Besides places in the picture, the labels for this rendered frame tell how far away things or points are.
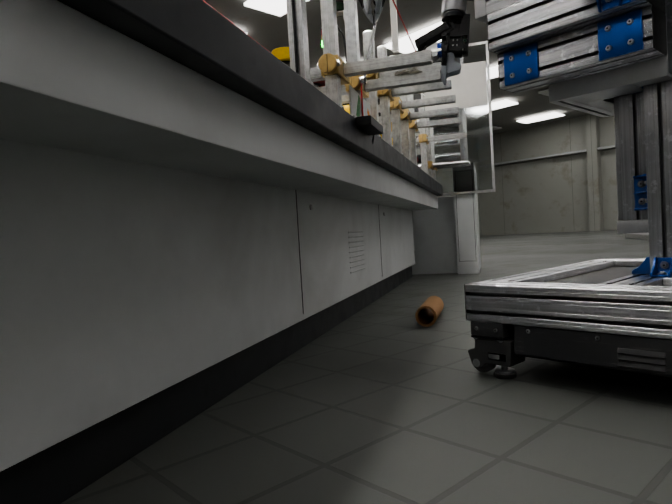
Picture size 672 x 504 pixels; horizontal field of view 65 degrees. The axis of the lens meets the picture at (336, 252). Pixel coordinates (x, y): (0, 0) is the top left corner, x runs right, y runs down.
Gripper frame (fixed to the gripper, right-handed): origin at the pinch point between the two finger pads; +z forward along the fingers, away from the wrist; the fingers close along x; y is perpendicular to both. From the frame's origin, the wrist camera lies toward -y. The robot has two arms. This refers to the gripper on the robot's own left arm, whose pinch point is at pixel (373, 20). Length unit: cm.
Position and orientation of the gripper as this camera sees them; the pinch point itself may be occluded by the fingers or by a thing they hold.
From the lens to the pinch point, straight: 175.6
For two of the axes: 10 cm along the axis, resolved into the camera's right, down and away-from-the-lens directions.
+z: 0.5, 10.0, 0.1
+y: 0.6, 0.1, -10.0
